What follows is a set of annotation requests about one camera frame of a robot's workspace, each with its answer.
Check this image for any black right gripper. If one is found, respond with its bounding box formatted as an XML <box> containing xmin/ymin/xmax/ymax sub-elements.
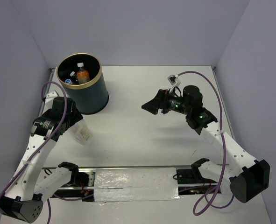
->
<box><xmin>142</xmin><ymin>88</ymin><xmax>191</xmax><ymax>115</ymax></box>

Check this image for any square clear white-cap bottle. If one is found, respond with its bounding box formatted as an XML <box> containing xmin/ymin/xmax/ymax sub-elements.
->
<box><xmin>68</xmin><ymin>119</ymin><xmax>92</xmax><ymax>145</ymax></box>

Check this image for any crushed clear blue-label bottle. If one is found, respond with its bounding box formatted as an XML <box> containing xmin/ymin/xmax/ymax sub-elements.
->
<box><xmin>70</xmin><ymin>71</ymin><xmax>78</xmax><ymax>85</ymax></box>

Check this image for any orange label plastic bottle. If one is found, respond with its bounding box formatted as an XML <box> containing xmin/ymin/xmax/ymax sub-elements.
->
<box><xmin>76</xmin><ymin>63</ymin><xmax>90</xmax><ymax>84</ymax></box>

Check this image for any long clear plastic bottle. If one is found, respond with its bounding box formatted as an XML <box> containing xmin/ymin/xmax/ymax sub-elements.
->
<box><xmin>64</xmin><ymin>79</ymin><xmax>73</xmax><ymax>85</ymax></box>

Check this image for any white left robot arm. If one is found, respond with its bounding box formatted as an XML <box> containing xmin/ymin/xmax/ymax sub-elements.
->
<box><xmin>0</xmin><ymin>97</ymin><xmax>83</xmax><ymax>224</ymax></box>

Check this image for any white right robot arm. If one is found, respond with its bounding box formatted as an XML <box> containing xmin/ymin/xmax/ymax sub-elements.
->
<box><xmin>142</xmin><ymin>85</ymin><xmax>270</xmax><ymax>203</ymax></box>

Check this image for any black bin with gold rim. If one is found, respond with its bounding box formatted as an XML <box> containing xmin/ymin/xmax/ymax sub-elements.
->
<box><xmin>56</xmin><ymin>53</ymin><xmax>109</xmax><ymax>115</ymax></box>

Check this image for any silver foil tape sheet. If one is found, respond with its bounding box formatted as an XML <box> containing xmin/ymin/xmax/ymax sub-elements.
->
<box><xmin>93</xmin><ymin>168</ymin><xmax>180</xmax><ymax>202</ymax></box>

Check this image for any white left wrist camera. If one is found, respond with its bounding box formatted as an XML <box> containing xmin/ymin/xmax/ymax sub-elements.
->
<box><xmin>42</xmin><ymin>91</ymin><xmax>59</xmax><ymax>104</ymax></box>

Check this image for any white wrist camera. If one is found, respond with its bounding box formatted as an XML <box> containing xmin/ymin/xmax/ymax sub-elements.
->
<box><xmin>167</xmin><ymin>75</ymin><xmax>181</xmax><ymax>93</ymax></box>
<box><xmin>42</xmin><ymin>91</ymin><xmax>59</xmax><ymax>104</ymax></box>

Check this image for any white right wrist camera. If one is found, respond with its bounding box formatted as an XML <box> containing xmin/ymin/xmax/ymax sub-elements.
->
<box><xmin>167</xmin><ymin>75</ymin><xmax>181</xmax><ymax>93</ymax></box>

